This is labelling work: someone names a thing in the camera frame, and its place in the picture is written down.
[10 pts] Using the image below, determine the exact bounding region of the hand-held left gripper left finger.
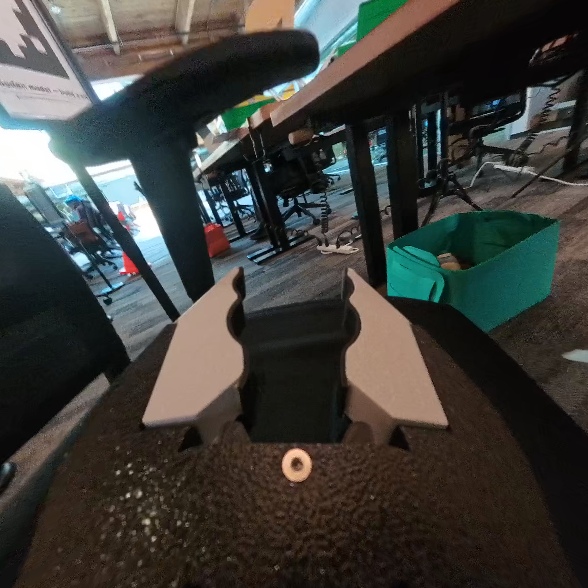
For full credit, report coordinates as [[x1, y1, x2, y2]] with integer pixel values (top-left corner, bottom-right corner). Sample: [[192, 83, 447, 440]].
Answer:
[[141, 266, 246, 444]]

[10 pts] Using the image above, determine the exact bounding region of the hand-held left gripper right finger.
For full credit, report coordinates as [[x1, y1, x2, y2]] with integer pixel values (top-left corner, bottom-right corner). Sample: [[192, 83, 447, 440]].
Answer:
[[341, 268, 448, 446]]

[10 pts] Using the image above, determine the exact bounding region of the dark cloth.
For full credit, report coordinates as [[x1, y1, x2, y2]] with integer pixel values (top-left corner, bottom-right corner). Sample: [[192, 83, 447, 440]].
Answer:
[[241, 298, 588, 444]]

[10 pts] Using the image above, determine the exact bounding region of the red container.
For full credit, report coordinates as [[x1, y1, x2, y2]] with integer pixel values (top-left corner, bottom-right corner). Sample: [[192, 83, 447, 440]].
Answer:
[[203, 224, 231, 258]]

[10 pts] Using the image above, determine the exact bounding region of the teal fabric bin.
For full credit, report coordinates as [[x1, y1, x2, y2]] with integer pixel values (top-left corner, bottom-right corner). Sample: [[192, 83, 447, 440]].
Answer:
[[386, 210, 561, 332]]

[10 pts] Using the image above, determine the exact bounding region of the orange black swivel chair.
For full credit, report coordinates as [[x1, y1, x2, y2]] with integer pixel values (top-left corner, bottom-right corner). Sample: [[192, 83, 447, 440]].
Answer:
[[60, 198, 125, 304]]

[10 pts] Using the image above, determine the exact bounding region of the black tripod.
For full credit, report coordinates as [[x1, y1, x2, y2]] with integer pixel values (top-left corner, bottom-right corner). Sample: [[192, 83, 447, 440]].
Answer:
[[416, 156, 483, 226]]

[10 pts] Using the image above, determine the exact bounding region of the green plastic bin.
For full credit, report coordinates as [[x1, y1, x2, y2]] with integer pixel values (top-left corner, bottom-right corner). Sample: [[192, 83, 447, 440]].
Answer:
[[220, 99, 276, 131], [356, 0, 409, 42]]

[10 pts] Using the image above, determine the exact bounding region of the black office chair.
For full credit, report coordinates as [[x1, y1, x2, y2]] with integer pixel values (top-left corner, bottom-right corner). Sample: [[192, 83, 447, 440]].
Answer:
[[0, 30, 320, 465]]

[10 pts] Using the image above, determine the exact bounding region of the printed marker tag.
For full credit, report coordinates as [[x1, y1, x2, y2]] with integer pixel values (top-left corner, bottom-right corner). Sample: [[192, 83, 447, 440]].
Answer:
[[0, 0, 99, 121]]

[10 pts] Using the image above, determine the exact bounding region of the black desk leg frame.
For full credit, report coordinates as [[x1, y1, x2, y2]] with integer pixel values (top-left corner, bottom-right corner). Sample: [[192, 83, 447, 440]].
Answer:
[[345, 110, 419, 288]]

